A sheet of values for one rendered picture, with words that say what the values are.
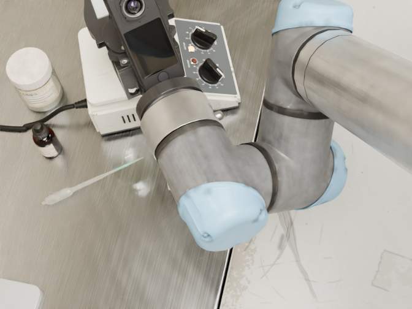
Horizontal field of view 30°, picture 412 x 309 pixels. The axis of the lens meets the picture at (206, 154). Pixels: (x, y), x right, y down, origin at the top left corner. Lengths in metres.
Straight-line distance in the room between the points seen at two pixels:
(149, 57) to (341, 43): 0.20
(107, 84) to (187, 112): 0.27
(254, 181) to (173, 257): 0.28
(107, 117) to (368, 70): 0.48
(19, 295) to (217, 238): 0.36
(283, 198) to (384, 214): 0.27
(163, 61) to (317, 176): 0.19
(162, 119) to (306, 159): 0.15
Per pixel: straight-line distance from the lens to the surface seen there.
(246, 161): 0.74
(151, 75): 0.78
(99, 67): 1.02
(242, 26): 1.13
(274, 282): 0.97
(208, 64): 1.02
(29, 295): 1.00
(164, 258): 0.99
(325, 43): 0.69
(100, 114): 1.01
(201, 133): 0.73
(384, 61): 0.62
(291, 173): 0.76
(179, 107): 0.75
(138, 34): 0.76
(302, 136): 0.76
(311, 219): 1.00
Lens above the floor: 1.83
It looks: 64 degrees down
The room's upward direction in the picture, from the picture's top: 11 degrees counter-clockwise
